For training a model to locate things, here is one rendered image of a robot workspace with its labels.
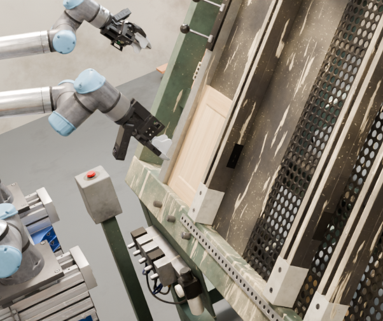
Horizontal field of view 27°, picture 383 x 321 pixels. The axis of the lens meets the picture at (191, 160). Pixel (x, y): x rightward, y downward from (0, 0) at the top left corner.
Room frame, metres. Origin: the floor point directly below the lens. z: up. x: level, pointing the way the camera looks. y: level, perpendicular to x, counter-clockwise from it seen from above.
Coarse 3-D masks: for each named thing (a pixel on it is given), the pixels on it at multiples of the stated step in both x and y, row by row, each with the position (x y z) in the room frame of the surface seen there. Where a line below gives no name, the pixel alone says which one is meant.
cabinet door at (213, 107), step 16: (208, 96) 2.66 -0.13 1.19; (224, 96) 2.58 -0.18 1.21; (208, 112) 2.62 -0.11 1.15; (224, 112) 2.52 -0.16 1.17; (192, 128) 2.66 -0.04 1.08; (208, 128) 2.57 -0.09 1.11; (192, 144) 2.62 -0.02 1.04; (208, 144) 2.52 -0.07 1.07; (176, 160) 2.66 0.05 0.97; (192, 160) 2.57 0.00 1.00; (208, 160) 2.47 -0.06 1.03; (176, 176) 2.61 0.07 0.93; (192, 176) 2.52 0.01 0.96; (176, 192) 2.56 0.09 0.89; (192, 192) 2.47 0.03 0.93
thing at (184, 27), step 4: (184, 24) 2.79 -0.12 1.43; (180, 28) 2.79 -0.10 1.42; (184, 28) 2.78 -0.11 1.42; (188, 28) 2.78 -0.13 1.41; (184, 32) 2.78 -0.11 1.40; (192, 32) 2.78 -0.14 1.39; (196, 32) 2.78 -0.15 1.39; (204, 36) 2.77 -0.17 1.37; (208, 36) 2.77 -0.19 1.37; (212, 36) 2.76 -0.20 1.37; (208, 40) 2.76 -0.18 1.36
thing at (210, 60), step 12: (240, 0) 2.78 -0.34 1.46; (228, 12) 2.76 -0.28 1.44; (228, 24) 2.76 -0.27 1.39; (216, 48) 2.74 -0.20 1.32; (204, 60) 2.76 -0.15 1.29; (216, 60) 2.74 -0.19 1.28; (204, 72) 2.72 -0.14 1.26; (204, 84) 2.72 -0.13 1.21; (192, 96) 2.73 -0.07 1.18; (192, 108) 2.70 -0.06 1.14; (180, 120) 2.73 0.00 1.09; (180, 132) 2.69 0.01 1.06; (180, 144) 2.68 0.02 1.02; (168, 156) 2.69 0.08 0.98; (168, 168) 2.66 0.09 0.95; (168, 180) 2.65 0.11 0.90
